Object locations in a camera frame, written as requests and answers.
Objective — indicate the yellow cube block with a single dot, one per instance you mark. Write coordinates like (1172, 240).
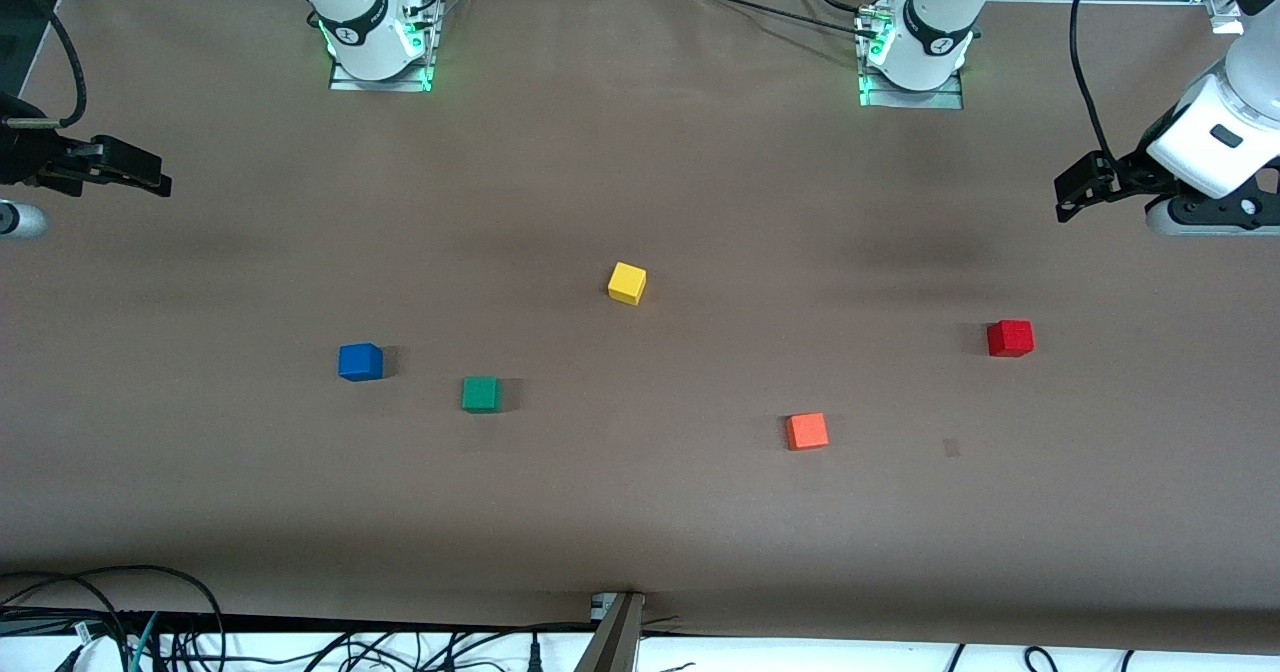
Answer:
(627, 283)

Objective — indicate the orange cube block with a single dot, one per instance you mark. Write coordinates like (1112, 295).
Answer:
(807, 431)

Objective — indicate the metal corner bracket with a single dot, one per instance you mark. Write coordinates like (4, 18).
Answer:
(1225, 10)

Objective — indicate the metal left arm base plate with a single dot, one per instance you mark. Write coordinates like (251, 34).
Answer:
(950, 100)

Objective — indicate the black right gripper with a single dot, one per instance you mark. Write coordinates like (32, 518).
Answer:
(30, 158)

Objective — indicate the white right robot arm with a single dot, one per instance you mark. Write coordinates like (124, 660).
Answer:
(350, 2)

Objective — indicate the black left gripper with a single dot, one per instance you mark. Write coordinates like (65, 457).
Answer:
(1128, 172)

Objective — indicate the green cube block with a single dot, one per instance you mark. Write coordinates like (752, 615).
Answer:
(481, 394)

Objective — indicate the blue cube block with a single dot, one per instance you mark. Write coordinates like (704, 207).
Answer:
(360, 363)

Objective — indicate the red cube block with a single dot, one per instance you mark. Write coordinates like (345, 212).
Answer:
(1010, 338)

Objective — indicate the aluminium strut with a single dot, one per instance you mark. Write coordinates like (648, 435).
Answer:
(612, 637)

